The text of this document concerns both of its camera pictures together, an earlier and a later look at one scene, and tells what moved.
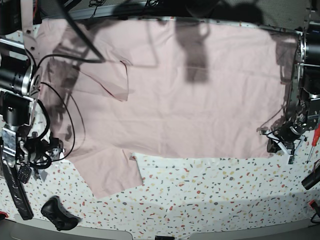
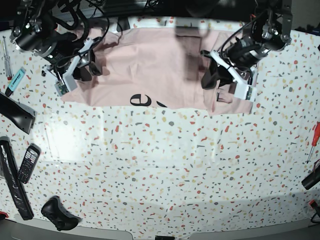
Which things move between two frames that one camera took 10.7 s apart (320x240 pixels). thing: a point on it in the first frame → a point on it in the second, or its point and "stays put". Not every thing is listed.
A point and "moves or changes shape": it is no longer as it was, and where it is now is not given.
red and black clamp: x=314 y=206 stays put
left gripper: x=31 y=149 → x=61 y=48
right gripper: x=287 y=132 → x=243 y=52
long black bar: x=19 y=193 stays put
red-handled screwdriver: x=315 y=141 stays put
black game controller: x=53 y=210 stays put
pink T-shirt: x=117 y=87 moves or changes shape
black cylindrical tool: x=312 y=179 stays put
